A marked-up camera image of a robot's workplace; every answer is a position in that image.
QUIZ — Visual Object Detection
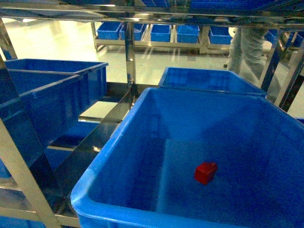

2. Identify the red one-stud toy block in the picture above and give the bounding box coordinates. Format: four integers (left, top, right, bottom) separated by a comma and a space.
194, 162, 218, 185

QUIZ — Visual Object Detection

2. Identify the large blue bin upper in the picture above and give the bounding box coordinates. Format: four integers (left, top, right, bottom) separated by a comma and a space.
71, 88, 304, 228

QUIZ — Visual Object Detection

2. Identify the blue bin behind large bin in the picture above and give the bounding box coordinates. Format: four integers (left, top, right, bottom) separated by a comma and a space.
159, 67, 266, 98

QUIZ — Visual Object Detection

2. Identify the person in white suit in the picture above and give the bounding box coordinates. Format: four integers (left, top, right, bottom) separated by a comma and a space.
227, 26, 283, 100

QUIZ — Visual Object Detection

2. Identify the steel flow rack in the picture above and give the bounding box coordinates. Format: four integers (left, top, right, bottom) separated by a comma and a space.
0, 0, 304, 228

